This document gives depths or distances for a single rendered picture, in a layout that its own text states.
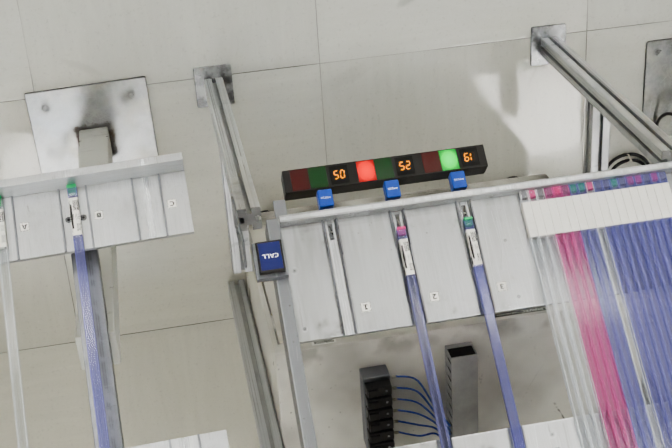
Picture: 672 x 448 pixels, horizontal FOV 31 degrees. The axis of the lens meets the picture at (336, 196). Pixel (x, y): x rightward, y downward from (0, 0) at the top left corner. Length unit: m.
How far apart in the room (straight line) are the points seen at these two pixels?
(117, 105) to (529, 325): 0.97
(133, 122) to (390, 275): 0.87
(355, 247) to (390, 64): 0.79
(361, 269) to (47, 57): 0.94
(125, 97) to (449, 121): 0.72
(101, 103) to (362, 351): 0.80
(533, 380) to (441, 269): 0.47
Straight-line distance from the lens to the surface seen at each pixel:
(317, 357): 2.16
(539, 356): 2.28
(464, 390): 2.22
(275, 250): 1.84
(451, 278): 1.90
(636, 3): 2.75
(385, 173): 1.96
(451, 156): 1.99
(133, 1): 2.50
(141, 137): 2.59
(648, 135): 2.20
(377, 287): 1.88
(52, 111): 2.57
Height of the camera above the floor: 2.40
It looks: 62 degrees down
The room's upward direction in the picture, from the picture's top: 157 degrees clockwise
